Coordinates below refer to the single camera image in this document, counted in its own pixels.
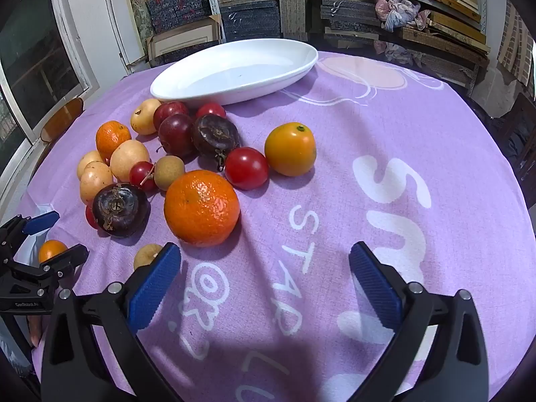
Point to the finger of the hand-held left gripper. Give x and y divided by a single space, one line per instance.
39 222
67 257

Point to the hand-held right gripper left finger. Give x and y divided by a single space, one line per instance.
155 289

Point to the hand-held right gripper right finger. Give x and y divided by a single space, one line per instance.
372 289

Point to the tan longan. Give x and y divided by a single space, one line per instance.
169 172
146 255

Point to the dark purple mangosteen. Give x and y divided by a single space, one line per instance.
120 209
215 136

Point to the large orange mandarin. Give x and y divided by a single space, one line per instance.
202 208

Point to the yellow pear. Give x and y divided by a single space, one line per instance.
144 116

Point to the dark red plum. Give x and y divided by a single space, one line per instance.
176 134
167 111

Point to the orange-yellow tomato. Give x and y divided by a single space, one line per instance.
290 149

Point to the white oval plate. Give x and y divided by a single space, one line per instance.
234 75

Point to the person's left hand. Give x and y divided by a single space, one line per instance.
34 330

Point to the purple printed tablecloth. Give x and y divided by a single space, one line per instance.
318 226

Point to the wooden chair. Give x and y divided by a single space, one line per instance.
63 117

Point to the white framed window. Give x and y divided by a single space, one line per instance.
33 58

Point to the white board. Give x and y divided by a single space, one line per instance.
117 16

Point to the open cardboard box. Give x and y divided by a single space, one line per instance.
184 37

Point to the green patterned board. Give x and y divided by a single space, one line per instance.
138 8

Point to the stack of blue patterned boxes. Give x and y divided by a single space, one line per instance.
180 8

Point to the stack of dark brown boxes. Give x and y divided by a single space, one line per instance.
347 16

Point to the pink crumpled bag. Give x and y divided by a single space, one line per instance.
398 12

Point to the stack of yellow wooden boxes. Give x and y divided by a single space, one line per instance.
452 21

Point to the grey metal shelving rack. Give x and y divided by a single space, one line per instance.
211 0

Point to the upright grey woven boxes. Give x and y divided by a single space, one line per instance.
293 16

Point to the brick pattern sheet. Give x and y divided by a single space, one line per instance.
515 42

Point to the stack of dark grey boxes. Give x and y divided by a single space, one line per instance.
251 19

